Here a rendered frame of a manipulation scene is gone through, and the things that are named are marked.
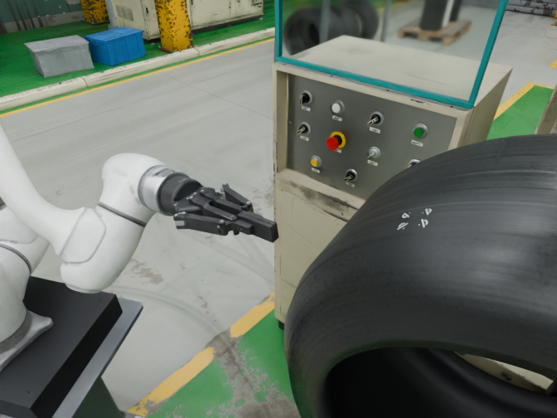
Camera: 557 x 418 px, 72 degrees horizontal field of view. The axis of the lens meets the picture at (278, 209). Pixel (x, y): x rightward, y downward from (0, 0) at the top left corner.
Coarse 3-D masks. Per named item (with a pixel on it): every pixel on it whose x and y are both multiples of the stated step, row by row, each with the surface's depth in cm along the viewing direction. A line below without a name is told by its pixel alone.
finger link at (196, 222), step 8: (176, 216) 63; (184, 216) 63; (192, 216) 62; (200, 216) 62; (208, 216) 62; (192, 224) 63; (200, 224) 62; (208, 224) 61; (216, 224) 60; (224, 224) 60; (208, 232) 62; (216, 232) 61
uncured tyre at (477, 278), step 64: (384, 192) 46; (448, 192) 35; (512, 192) 31; (320, 256) 43; (384, 256) 34; (448, 256) 30; (512, 256) 27; (320, 320) 39; (384, 320) 33; (448, 320) 29; (512, 320) 26; (320, 384) 44; (384, 384) 68; (448, 384) 70; (512, 384) 66
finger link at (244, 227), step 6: (228, 222) 61; (234, 222) 60; (240, 222) 60; (246, 222) 60; (222, 228) 60; (228, 228) 61; (234, 228) 61; (240, 228) 60; (246, 228) 59; (252, 228) 59; (246, 234) 60
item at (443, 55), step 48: (288, 0) 100; (336, 0) 92; (384, 0) 85; (432, 0) 79; (480, 0) 74; (288, 48) 107; (336, 48) 98; (384, 48) 90; (432, 48) 84; (480, 48) 78; (432, 96) 88
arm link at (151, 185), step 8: (152, 168) 72; (160, 168) 72; (168, 168) 72; (144, 176) 71; (152, 176) 70; (160, 176) 70; (168, 176) 70; (144, 184) 71; (152, 184) 69; (160, 184) 69; (144, 192) 71; (152, 192) 69; (160, 192) 69; (144, 200) 71; (152, 200) 70; (160, 200) 70; (152, 208) 72; (160, 208) 70
